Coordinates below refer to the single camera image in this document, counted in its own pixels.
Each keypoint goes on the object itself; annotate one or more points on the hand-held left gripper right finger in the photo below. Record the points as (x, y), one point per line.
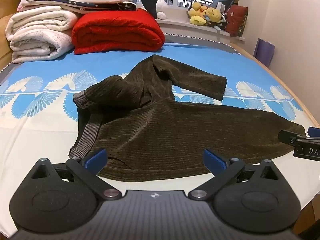
(214, 159)

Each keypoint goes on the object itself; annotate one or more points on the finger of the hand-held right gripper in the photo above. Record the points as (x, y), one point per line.
(287, 136)
(314, 131)

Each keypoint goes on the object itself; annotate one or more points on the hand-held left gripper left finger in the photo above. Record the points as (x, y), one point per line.
(96, 159)

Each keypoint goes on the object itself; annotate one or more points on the blue and white bed sheet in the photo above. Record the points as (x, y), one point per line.
(37, 130)

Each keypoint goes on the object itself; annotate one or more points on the dark red cushion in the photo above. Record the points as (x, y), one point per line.
(236, 20)

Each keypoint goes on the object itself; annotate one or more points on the white patterned folded quilt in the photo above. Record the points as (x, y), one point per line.
(37, 46)

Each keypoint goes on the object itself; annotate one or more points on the red folded blanket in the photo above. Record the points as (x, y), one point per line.
(117, 32)

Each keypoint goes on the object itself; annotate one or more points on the dark plush toy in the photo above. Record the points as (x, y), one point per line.
(220, 23)

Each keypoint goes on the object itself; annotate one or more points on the yellow plush toy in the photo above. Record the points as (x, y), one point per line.
(197, 13)
(212, 14)

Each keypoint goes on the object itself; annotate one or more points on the white rolled blanket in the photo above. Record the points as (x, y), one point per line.
(37, 21)

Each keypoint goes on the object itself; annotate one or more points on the navy star-print blanket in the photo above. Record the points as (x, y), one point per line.
(100, 6)

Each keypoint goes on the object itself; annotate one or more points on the small white plush toy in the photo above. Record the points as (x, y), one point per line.
(162, 10)

